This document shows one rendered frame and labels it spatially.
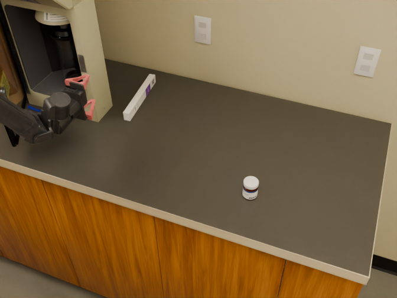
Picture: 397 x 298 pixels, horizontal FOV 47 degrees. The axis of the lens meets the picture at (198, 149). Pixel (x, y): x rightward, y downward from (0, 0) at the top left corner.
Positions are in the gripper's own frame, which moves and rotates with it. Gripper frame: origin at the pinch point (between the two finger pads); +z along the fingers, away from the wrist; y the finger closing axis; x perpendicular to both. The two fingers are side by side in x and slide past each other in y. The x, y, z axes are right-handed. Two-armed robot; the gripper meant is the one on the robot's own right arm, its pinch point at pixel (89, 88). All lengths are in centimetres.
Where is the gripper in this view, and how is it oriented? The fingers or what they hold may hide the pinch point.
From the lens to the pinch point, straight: 150.2
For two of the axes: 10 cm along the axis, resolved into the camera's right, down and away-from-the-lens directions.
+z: 3.8, -6.5, 6.6
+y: -0.2, -7.2, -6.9
